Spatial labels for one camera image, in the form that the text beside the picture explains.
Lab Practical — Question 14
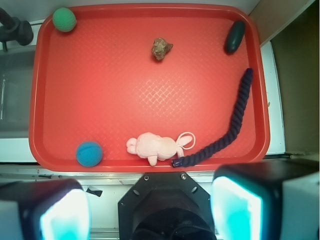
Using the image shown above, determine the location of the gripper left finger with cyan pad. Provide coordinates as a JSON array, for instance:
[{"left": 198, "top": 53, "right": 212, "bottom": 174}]
[{"left": 0, "top": 179, "right": 91, "bottom": 240}]

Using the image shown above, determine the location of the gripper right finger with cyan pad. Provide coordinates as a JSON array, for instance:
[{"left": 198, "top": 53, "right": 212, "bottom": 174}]
[{"left": 210, "top": 161, "right": 320, "bottom": 240}]

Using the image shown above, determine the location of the blue ball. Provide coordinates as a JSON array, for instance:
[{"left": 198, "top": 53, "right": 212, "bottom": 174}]
[{"left": 76, "top": 141, "right": 103, "bottom": 168}]

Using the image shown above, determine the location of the pink plush bunny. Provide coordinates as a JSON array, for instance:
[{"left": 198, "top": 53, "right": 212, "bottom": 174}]
[{"left": 126, "top": 131, "right": 196, "bottom": 167}]

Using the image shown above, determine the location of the red plastic tray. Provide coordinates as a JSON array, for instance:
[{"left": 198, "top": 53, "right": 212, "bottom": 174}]
[{"left": 29, "top": 3, "right": 270, "bottom": 173}]

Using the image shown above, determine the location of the dark green oval object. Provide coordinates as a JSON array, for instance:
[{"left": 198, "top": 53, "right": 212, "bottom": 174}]
[{"left": 224, "top": 20, "right": 246, "bottom": 55}]

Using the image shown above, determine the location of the black clamp knob fixture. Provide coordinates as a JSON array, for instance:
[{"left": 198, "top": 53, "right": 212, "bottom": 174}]
[{"left": 0, "top": 8, "right": 34, "bottom": 53}]

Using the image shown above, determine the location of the brown rock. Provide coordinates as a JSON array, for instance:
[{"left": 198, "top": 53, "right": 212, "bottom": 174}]
[{"left": 151, "top": 38, "right": 174, "bottom": 61}]

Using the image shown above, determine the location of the green ball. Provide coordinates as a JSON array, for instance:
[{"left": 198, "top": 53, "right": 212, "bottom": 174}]
[{"left": 52, "top": 7, "right": 77, "bottom": 33}]

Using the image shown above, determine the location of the dark blue twisted rope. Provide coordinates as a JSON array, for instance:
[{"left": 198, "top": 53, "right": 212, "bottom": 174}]
[{"left": 171, "top": 67, "right": 254, "bottom": 169}]

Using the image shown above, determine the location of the black octagonal mount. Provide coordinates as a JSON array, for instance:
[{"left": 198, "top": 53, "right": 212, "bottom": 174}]
[{"left": 118, "top": 172, "right": 217, "bottom": 240}]

